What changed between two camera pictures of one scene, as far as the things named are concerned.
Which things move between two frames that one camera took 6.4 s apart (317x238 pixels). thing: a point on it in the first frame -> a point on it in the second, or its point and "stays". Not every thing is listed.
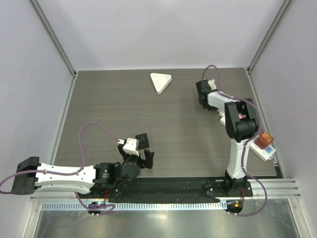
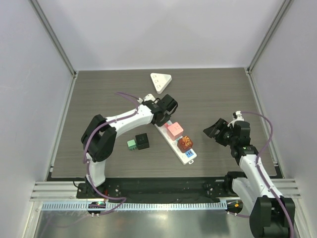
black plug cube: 143,143 stays
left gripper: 148,161 -> 167,117
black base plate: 172,190 stays
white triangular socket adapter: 160,81 stays
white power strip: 265,154 -> 184,157
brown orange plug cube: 264,140 -> 184,143
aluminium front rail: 276,188 stays
